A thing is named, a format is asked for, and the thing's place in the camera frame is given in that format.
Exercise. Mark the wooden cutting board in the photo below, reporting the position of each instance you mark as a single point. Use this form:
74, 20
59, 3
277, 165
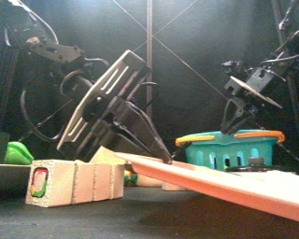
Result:
222, 182

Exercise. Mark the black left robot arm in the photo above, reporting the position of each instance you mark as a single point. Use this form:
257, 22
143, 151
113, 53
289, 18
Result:
35, 40

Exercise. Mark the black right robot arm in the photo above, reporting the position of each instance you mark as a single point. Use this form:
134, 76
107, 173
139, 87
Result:
296, 43

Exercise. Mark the white wooden knife block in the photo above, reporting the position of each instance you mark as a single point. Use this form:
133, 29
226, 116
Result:
109, 155

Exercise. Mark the green yellow toy food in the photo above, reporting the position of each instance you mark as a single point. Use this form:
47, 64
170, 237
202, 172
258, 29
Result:
130, 179

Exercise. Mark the white toy pot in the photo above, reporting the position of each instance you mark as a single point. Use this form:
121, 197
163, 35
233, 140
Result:
147, 180

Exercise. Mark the black pan lid with knob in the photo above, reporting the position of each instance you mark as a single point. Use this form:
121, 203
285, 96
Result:
256, 163

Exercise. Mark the wooden sushi roll toy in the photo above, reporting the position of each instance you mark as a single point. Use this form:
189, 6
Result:
75, 183

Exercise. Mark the green toy pepper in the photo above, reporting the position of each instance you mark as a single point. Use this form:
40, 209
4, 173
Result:
18, 154

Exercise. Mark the grey tray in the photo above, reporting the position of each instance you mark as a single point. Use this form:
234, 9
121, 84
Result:
7, 177

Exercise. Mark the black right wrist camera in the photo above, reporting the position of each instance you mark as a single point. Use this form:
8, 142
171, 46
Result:
236, 67

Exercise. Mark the vertical metal frame pole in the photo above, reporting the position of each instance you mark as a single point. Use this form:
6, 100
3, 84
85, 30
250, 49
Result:
149, 31

